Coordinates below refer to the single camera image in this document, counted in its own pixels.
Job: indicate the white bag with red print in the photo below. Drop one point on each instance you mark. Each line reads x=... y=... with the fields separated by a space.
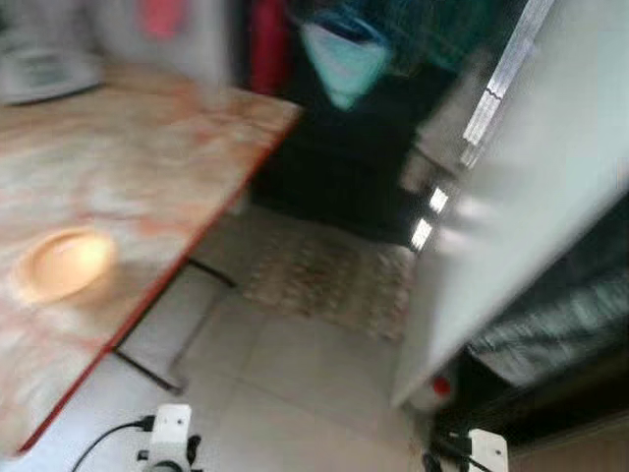
x=162 y=18

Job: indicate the pink marble table red edge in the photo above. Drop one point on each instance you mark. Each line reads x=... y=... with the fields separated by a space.
x=128 y=167

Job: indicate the white countertop appliance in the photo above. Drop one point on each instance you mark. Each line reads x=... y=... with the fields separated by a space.
x=44 y=74

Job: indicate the patterned floor mat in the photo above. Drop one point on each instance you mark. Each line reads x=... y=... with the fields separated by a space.
x=329 y=285

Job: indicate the teal hanging bag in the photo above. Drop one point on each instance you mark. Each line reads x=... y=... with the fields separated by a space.
x=344 y=64

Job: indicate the beige round bowl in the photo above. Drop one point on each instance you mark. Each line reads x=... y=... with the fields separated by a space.
x=67 y=265

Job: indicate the white bottle red cap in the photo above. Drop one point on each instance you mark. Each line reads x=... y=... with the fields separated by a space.
x=440 y=386

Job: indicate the tall red object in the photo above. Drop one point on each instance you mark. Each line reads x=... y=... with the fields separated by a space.
x=267 y=44

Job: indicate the white fridge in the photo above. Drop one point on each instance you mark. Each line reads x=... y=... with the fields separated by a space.
x=531 y=177

